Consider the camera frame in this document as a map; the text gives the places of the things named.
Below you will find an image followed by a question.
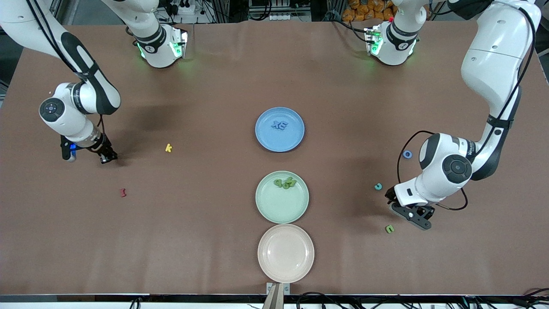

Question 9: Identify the green plate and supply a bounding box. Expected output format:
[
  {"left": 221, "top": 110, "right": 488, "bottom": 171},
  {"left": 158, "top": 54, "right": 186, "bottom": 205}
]
[{"left": 255, "top": 171, "right": 310, "bottom": 224}]

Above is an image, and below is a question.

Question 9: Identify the white power strip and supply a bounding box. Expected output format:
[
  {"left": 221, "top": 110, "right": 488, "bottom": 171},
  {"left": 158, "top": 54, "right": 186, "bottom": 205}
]
[{"left": 174, "top": 1, "right": 197, "bottom": 16}]

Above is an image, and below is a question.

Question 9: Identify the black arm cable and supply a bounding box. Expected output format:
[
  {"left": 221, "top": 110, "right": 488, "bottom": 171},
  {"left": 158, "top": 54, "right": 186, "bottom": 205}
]
[
  {"left": 397, "top": 9, "right": 537, "bottom": 212},
  {"left": 26, "top": 0, "right": 108, "bottom": 142}
]

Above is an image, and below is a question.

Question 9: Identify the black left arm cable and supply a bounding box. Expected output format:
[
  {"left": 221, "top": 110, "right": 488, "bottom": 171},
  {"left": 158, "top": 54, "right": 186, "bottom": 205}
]
[{"left": 397, "top": 9, "right": 537, "bottom": 212}]

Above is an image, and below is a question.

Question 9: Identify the beige plate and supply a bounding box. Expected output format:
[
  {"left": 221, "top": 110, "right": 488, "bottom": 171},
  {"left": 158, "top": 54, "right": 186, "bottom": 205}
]
[{"left": 257, "top": 224, "right": 315, "bottom": 283}]

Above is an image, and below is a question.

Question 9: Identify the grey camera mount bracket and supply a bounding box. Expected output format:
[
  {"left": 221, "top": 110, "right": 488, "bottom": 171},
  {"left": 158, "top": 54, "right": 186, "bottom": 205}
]
[{"left": 262, "top": 282, "right": 291, "bottom": 309}]

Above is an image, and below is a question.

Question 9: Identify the blue plate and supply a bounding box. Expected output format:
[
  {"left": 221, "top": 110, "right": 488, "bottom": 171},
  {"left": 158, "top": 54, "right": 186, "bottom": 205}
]
[{"left": 255, "top": 107, "right": 305, "bottom": 152}]

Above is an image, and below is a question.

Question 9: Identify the brown table cover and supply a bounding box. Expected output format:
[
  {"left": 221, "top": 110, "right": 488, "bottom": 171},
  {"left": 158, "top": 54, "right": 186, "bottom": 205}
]
[{"left": 0, "top": 21, "right": 549, "bottom": 297}]

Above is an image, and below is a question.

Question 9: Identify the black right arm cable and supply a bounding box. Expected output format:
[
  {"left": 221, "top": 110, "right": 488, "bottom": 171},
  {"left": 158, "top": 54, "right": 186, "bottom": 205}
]
[{"left": 26, "top": 0, "right": 108, "bottom": 142}]

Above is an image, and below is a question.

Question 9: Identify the bag of orange fruit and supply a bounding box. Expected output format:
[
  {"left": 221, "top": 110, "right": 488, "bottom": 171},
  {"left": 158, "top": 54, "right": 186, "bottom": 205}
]
[{"left": 342, "top": 0, "right": 397, "bottom": 22}]

